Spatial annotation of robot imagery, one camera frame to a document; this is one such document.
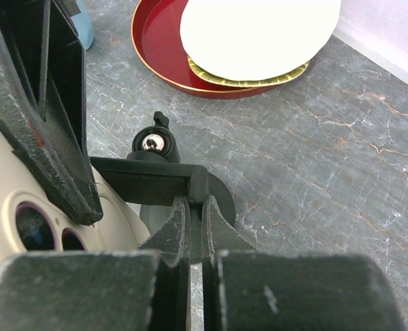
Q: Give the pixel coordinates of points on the patterned plate under white plate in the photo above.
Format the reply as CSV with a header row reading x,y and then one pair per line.
x,y
273,81

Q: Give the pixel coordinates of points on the black phone stand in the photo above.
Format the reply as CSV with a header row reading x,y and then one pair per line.
x,y
152,173

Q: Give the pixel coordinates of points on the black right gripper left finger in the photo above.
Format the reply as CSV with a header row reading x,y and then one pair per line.
x,y
143,289

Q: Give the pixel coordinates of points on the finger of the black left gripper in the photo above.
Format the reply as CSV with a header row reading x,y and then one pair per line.
x,y
43,103

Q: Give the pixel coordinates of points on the red round tray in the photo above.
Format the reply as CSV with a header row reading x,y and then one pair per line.
x,y
156,40

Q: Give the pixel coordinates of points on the white paper plate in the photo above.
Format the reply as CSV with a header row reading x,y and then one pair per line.
x,y
255,40

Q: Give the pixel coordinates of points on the blue white paper cup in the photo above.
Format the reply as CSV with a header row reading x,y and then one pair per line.
x,y
83,24

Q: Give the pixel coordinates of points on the pink smartphone black screen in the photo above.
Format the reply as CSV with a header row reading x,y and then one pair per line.
x,y
24,207

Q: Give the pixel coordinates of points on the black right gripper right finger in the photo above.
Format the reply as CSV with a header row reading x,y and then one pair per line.
x,y
245,289

